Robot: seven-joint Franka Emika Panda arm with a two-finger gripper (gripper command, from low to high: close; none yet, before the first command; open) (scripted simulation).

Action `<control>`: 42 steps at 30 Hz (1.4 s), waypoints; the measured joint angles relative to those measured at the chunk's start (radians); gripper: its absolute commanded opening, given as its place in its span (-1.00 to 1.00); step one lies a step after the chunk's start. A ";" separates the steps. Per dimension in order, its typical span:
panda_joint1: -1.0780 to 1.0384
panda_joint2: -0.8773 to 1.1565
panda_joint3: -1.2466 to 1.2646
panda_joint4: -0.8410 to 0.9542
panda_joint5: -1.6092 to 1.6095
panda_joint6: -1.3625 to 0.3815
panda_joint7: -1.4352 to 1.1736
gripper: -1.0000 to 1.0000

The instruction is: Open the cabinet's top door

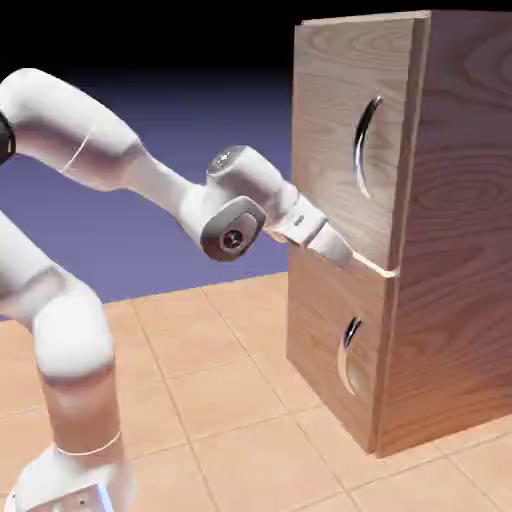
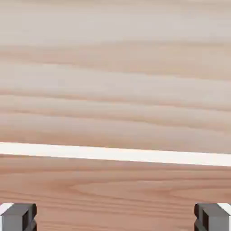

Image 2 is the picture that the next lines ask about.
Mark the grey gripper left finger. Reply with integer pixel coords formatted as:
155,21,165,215
0,202,37,231

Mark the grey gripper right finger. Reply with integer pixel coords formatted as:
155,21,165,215
194,202,231,231

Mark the light wood cabinet door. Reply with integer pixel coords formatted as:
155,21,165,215
0,154,231,231
0,0,231,155

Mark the light wood cabinet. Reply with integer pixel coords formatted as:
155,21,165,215
0,0,231,231

